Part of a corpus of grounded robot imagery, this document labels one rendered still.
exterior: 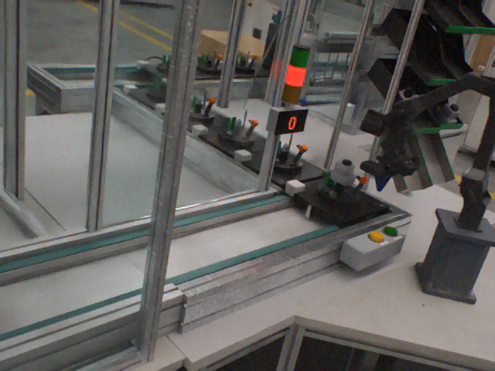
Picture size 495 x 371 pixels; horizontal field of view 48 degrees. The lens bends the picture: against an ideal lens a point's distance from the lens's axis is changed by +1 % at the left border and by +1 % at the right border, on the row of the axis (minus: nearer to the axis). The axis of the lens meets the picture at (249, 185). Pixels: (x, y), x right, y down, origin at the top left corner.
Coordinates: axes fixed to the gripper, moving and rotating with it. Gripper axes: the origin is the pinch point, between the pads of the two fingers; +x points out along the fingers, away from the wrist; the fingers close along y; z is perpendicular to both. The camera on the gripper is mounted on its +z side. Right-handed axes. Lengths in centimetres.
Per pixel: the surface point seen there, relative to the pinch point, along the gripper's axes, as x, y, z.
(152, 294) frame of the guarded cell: 5, -84, 10
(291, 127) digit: -9.9, -19.0, -22.2
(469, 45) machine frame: -22, 163, -69
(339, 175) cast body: 4.2, -2.5, -13.3
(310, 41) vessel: -18, 56, -88
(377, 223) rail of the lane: 13.1, 0.1, 2.7
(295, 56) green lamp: -29.8, -21.8, -24.4
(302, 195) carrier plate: 12.0, -11.2, -18.6
